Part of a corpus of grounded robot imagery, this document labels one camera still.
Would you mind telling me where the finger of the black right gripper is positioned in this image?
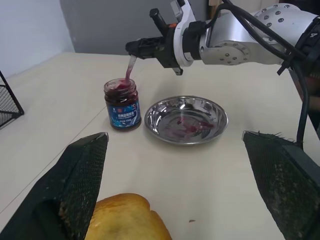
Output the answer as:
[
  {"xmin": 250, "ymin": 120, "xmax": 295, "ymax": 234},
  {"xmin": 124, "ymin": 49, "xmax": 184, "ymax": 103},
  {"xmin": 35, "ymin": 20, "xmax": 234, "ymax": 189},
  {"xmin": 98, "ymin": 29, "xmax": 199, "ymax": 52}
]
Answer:
[
  {"xmin": 125, "ymin": 47, "xmax": 163, "ymax": 60},
  {"xmin": 124, "ymin": 36, "xmax": 164, "ymax": 49}
]

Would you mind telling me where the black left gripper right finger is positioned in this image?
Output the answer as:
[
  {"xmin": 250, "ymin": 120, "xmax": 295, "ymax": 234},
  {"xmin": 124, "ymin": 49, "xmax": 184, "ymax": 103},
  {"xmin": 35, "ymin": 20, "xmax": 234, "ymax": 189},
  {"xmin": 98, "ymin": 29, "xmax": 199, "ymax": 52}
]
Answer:
[{"xmin": 241, "ymin": 129, "xmax": 320, "ymax": 240}]

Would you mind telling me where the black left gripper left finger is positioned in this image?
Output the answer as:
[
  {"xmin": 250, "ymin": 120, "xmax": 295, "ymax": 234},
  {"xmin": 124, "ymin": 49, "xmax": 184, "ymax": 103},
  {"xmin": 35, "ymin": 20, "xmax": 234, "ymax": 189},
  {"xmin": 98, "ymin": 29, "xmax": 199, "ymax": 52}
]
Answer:
[{"xmin": 0, "ymin": 131, "xmax": 110, "ymax": 240}]

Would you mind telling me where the clear plastic spoon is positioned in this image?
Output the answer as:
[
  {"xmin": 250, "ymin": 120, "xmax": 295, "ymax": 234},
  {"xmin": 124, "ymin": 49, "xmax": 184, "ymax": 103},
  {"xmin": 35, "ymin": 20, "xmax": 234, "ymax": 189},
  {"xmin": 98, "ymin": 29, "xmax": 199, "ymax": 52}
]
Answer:
[{"xmin": 113, "ymin": 55, "xmax": 138, "ymax": 90}]

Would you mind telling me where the glass jam jar blue label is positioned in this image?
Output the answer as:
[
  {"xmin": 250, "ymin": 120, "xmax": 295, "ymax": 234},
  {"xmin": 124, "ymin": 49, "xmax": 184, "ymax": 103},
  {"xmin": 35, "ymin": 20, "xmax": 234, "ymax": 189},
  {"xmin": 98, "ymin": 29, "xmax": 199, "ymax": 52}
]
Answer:
[{"xmin": 103, "ymin": 77, "xmax": 143, "ymax": 132}]

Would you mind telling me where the yellow bread roll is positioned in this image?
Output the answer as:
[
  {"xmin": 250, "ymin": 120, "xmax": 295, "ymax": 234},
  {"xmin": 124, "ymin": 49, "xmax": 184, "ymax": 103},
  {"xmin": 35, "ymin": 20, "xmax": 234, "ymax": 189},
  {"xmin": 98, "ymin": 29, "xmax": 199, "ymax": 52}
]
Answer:
[{"xmin": 83, "ymin": 192, "xmax": 173, "ymax": 240}]

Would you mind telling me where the round stainless steel plate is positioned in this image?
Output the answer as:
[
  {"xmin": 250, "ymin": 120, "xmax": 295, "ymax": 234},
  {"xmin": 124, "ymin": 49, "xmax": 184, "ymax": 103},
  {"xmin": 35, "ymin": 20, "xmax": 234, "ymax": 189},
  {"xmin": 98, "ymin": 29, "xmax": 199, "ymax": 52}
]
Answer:
[{"xmin": 144, "ymin": 95, "xmax": 229, "ymax": 147}]

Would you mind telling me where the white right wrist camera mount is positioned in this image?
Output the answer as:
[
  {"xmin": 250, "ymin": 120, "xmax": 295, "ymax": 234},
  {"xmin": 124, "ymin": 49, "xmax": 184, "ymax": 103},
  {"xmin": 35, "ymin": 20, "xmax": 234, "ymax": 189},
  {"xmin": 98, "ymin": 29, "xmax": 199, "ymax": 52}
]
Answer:
[{"xmin": 171, "ymin": 0, "xmax": 199, "ymax": 68}]

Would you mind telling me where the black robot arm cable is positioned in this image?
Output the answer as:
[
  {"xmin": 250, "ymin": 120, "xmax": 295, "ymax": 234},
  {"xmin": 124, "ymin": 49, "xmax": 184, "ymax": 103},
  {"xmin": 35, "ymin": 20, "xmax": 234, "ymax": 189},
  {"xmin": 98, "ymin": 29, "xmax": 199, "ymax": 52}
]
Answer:
[{"xmin": 211, "ymin": 0, "xmax": 310, "ymax": 149}]

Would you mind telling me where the black wire mesh basket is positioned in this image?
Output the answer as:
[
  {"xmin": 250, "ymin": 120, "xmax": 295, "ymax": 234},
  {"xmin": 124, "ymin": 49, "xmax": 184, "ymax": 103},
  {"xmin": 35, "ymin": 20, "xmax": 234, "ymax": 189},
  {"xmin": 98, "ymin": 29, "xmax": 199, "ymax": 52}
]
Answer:
[{"xmin": 0, "ymin": 70, "xmax": 26, "ymax": 130}]

